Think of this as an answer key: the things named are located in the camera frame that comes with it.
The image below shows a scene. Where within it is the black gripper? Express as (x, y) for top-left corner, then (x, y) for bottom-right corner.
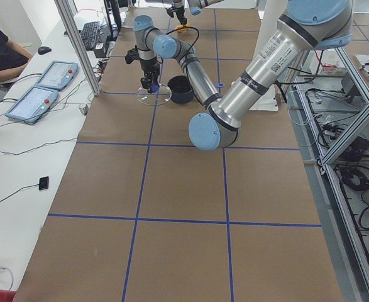
(125, 46), (160, 92)
(166, 0), (186, 22)

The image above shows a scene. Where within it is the glass pot lid purple knob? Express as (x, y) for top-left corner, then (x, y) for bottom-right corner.
(136, 84), (172, 106)

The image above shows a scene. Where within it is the yellow corn cob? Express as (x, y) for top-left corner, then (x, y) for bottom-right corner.
(175, 23), (190, 32)

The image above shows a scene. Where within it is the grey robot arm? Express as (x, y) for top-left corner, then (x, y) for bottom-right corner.
(124, 1), (354, 151)
(165, 0), (223, 25)

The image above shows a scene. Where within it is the black keyboard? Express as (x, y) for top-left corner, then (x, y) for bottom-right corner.
(80, 21), (100, 50)

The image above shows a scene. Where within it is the upper blue teach pendant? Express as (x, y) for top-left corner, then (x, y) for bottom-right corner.
(36, 60), (79, 91)

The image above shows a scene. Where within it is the blue teach pendant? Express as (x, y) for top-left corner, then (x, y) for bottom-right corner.
(36, 60), (79, 91)
(5, 86), (59, 125)

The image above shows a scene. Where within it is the black computer mouse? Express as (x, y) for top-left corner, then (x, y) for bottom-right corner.
(37, 46), (52, 55)

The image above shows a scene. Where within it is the lower blue teach pendant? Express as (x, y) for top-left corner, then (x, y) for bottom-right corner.
(5, 86), (59, 125)

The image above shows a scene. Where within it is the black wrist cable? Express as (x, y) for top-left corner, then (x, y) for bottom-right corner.
(157, 26), (201, 73)

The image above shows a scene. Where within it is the dark blue pot purple handle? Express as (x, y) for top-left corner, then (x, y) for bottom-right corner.
(168, 75), (222, 107)

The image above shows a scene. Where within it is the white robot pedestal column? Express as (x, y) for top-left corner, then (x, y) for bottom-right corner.
(253, 0), (287, 59)

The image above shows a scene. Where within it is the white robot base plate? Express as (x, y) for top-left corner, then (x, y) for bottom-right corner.
(250, 84), (279, 111)

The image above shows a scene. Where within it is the aluminium frame post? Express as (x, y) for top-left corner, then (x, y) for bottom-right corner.
(54, 0), (101, 96)

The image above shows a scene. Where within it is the small black pad with cable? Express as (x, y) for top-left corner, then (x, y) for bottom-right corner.
(0, 176), (50, 203)

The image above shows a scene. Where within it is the aluminium side frame rack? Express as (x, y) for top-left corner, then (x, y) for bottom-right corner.
(284, 18), (369, 302)

